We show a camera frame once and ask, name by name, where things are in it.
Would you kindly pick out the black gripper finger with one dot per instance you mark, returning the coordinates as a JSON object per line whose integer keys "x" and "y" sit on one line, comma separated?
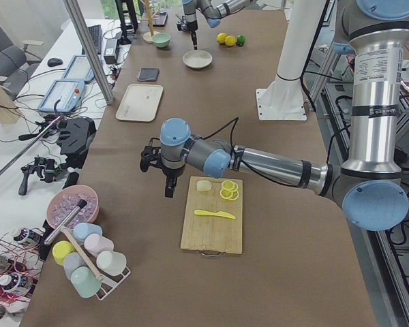
{"x": 168, "y": 187}
{"x": 193, "y": 37}
{"x": 195, "y": 41}
{"x": 173, "y": 184}

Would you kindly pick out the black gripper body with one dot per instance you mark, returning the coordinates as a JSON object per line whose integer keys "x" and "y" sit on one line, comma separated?
{"x": 193, "y": 28}
{"x": 170, "y": 172}

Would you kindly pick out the cream round plate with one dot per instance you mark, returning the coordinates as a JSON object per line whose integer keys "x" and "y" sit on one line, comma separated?
{"x": 197, "y": 59}

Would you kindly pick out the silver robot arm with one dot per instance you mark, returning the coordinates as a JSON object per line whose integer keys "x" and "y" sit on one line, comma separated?
{"x": 188, "y": 21}
{"x": 366, "y": 186}

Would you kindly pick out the cream rabbit serving tray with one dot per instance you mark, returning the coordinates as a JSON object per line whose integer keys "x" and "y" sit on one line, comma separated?
{"x": 140, "y": 103}

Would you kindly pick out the yellow lemon outer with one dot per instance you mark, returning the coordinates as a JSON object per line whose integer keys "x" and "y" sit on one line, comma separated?
{"x": 221, "y": 38}

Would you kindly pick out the mint green bowl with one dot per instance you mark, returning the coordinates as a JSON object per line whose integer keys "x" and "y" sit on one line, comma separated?
{"x": 161, "y": 40}

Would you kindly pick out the yellow lemon near lime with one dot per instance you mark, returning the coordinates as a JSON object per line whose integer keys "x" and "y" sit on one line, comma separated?
{"x": 230, "y": 40}

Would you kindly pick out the yellow plastic knife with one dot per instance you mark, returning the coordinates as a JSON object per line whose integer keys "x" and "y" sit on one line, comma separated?
{"x": 222, "y": 214}

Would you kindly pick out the wooden cup tree stand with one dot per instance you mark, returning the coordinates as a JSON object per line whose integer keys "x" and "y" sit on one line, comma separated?
{"x": 151, "y": 11}

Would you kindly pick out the green plastic lime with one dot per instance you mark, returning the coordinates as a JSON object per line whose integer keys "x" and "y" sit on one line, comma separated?
{"x": 241, "y": 40}

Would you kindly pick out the lemon slices stack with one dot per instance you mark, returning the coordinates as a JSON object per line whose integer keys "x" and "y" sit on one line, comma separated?
{"x": 229, "y": 190}

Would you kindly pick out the grey folded cloth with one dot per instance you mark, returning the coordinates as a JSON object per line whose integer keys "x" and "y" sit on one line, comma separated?
{"x": 148, "y": 74}

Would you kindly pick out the wooden cutting board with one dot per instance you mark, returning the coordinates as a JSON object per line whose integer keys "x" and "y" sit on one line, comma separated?
{"x": 212, "y": 234}

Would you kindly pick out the metal muddler black tip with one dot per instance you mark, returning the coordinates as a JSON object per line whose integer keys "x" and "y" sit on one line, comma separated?
{"x": 49, "y": 239}

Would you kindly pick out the pink cup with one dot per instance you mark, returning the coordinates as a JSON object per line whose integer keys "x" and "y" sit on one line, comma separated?
{"x": 95, "y": 244}

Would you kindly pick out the white cup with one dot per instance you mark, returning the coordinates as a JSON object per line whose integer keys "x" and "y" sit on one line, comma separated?
{"x": 111, "y": 262}

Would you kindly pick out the black laptop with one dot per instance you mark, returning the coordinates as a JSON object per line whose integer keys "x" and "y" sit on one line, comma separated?
{"x": 95, "y": 32}

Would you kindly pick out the blue cup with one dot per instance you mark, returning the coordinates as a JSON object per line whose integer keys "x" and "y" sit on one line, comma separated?
{"x": 82, "y": 230}

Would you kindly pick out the pink bowl with ice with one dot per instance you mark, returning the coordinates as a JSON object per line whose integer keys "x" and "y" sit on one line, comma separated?
{"x": 67, "y": 199}

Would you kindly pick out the near blue teach pendant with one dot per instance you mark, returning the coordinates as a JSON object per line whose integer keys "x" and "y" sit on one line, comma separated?
{"x": 62, "y": 96}

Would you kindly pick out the blue teach pendant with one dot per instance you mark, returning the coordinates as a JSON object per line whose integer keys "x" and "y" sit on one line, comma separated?
{"x": 79, "y": 68}
{"x": 62, "y": 96}

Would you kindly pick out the white cup rack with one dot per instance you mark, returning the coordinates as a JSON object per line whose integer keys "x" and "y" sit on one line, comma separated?
{"x": 110, "y": 283}

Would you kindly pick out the far blue teach pendant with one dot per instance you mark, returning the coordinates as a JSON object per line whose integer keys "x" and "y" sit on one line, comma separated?
{"x": 79, "y": 68}

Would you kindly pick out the grey cup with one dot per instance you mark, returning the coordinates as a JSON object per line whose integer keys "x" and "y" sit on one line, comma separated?
{"x": 71, "y": 262}

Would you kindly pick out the yellow cup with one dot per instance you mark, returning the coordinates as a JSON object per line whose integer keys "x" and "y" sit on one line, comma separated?
{"x": 61, "y": 249}

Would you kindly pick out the mint green cup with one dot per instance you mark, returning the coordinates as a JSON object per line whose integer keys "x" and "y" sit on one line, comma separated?
{"x": 85, "y": 282}

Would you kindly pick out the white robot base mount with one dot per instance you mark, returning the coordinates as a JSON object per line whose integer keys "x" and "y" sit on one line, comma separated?
{"x": 283, "y": 100}

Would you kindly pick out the aluminium frame post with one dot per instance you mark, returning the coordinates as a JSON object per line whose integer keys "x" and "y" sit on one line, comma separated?
{"x": 82, "y": 32}

